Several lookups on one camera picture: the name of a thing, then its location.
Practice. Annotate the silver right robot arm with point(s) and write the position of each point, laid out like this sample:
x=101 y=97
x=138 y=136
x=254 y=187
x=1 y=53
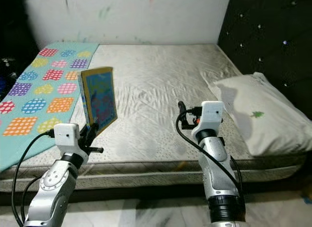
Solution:
x=219 y=173

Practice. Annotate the small blue floor object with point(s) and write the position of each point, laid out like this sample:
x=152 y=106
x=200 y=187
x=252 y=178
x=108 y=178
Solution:
x=308 y=198

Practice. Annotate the white pillow with green tree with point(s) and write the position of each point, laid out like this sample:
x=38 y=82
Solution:
x=258 y=120

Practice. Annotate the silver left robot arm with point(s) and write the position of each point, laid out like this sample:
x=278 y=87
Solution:
x=51 y=193

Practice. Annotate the white quilted mattress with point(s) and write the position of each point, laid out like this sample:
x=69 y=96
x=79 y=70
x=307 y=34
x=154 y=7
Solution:
x=156 y=90

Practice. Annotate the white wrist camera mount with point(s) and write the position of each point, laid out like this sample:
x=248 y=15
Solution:
x=67 y=138
x=211 y=114

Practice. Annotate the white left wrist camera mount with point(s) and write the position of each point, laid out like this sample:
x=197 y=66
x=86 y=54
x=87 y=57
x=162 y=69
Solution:
x=67 y=138

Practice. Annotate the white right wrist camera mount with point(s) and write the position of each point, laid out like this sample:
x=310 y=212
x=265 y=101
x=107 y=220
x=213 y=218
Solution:
x=211 y=114

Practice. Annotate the teal blanket with dotted shapes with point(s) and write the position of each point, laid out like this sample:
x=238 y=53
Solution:
x=39 y=103

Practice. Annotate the black tufted headboard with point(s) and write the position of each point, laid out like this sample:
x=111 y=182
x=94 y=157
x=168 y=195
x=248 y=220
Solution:
x=268 y=37

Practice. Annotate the blue children's picture book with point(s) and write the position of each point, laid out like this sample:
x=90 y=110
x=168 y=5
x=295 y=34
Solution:
x=100 y=98

